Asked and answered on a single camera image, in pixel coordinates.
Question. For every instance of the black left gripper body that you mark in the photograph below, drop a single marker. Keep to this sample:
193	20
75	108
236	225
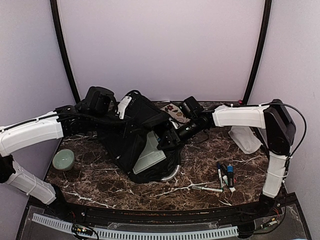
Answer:
95	122

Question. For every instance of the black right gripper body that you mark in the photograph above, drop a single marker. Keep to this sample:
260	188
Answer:
193	128

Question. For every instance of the blue-capped white marker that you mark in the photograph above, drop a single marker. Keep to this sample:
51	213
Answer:
220	176

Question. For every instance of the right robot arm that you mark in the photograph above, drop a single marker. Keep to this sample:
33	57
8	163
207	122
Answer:
273	117

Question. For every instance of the right black frame post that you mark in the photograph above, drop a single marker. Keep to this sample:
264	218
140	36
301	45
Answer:
259	51

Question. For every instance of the clear-capped white pen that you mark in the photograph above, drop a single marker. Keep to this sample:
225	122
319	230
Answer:
203	188

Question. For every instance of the pale green ceramic bowl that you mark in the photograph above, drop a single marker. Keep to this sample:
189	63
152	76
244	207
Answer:
63	160

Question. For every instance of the white cloth pouch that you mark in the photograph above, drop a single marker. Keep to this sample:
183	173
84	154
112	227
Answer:
245	139

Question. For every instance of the black front rail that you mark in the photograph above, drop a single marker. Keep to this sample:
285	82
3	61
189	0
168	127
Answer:
89	214

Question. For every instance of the black student bag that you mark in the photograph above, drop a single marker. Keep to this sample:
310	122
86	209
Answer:
126	142

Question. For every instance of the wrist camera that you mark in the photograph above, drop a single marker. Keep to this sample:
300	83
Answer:
191	108
97	101

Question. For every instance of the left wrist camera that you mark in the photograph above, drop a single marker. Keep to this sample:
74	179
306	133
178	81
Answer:
97	101

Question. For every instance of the blue-capped black highlighter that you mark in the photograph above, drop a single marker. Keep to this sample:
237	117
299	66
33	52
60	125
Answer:
230	175

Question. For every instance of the black marker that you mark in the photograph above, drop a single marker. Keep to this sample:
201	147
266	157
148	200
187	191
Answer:
225	173

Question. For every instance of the grey slotted cable duct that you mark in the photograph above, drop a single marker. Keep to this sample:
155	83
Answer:
99	233

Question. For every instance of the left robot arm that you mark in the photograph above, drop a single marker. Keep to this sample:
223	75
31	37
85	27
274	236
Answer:
28	133

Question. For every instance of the grey shrink-wrapped notebook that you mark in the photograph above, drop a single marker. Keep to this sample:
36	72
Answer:
150	156

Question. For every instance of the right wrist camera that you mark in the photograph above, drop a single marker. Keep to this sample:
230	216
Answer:
191	108

